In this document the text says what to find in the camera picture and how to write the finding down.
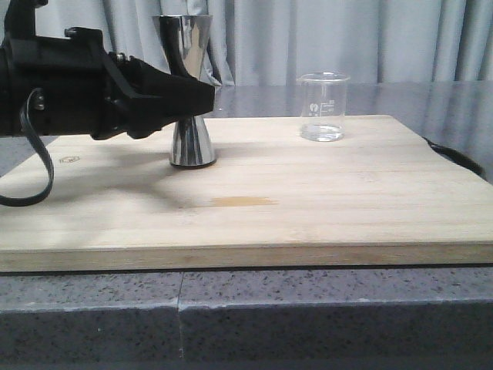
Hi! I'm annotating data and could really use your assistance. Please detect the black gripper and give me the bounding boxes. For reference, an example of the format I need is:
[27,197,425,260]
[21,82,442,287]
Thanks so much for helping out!
[0,26,216,140]

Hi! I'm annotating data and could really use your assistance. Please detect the steel double jigger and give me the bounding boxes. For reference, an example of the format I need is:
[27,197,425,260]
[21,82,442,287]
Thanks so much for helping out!
[153,15,216,170]

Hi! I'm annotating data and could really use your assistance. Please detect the clear glass beaker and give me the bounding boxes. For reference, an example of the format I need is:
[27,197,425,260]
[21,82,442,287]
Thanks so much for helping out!
[297,72,350,142]

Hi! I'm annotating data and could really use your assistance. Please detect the grey pleated curtain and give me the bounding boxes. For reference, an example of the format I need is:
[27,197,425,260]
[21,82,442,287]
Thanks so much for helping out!
[36,1,492,86]

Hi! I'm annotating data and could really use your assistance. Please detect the light wooden cutting board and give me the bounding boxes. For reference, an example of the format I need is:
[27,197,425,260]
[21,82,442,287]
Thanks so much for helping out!
[1,116,492,272]

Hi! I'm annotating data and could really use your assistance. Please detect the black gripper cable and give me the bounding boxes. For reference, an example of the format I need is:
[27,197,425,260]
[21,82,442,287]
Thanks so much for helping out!
[0,87,55,207]

